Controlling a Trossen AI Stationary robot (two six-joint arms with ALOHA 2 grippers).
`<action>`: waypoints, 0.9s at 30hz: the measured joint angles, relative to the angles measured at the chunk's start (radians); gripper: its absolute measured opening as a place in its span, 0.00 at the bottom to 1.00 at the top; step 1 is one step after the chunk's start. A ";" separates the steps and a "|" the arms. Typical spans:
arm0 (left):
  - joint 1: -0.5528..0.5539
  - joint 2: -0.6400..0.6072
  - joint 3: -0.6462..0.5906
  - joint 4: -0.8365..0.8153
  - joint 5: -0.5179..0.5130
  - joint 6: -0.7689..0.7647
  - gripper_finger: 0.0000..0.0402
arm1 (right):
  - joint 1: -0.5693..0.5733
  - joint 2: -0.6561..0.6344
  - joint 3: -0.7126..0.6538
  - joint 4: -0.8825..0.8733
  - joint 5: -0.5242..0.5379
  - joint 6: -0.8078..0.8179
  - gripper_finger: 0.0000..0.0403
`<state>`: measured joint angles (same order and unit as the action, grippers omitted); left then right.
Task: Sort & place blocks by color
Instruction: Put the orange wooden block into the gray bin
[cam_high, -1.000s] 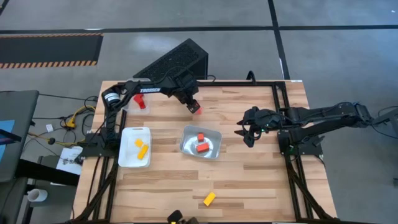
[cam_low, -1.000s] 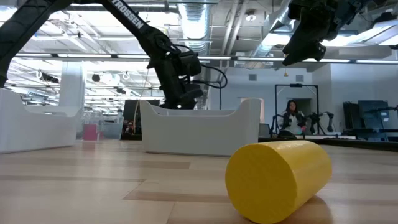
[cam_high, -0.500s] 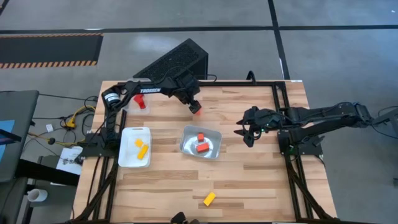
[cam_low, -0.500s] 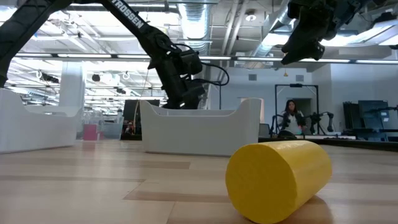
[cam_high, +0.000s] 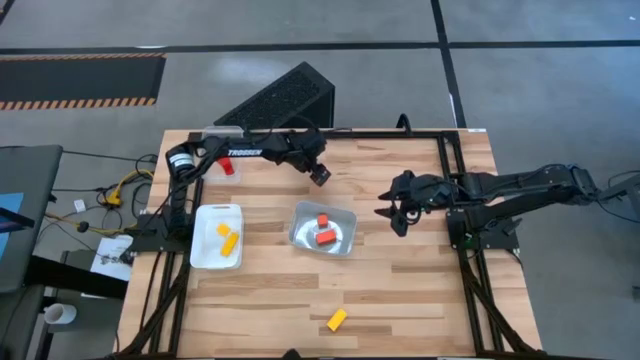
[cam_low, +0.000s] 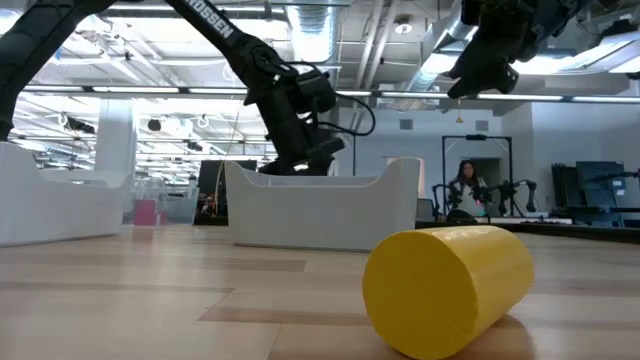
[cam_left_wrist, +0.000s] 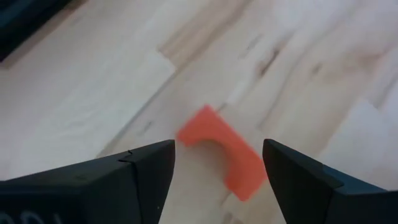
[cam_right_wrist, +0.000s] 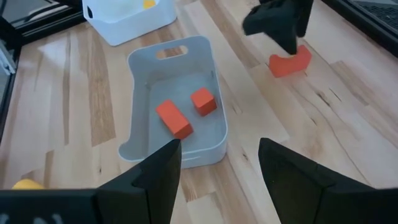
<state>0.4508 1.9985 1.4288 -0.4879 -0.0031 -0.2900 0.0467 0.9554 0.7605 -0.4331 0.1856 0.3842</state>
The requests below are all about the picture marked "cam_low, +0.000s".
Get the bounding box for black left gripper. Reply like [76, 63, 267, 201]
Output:
[258, 89, 347, 177]

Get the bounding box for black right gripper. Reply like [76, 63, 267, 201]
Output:
[446, 0, 595, 100]

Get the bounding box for red rectangular block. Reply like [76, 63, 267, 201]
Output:
[133, 199, 169, 227]

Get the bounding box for silver metal tray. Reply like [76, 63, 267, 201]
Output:
[223, 157, 422, 253]

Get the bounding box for black background screen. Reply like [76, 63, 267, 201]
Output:
[196, 159, 259, 226]

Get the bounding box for person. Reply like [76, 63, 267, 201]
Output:
[447, 159, 494, 221]

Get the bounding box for clear plastic bin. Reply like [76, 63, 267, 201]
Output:
[130, 187, 200, 227]

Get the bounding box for black background monitors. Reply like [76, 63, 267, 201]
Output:
[551, 159, 640, 229]

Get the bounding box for yellow cylinder block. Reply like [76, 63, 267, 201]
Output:
[361, 224, 536, 360]

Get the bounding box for white plastic bin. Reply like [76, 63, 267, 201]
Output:
[0, 141, 134, 249]

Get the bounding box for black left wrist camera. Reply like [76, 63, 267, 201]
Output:
[298, 69, 337, 114]

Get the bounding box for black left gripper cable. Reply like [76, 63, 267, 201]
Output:
[319, 92, 377, 138]

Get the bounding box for black background gantry frame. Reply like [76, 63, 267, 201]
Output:
[441, 133, 515, 219]

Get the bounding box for black aluminium table frame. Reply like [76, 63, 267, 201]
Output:
[414, 217, 640, 246]

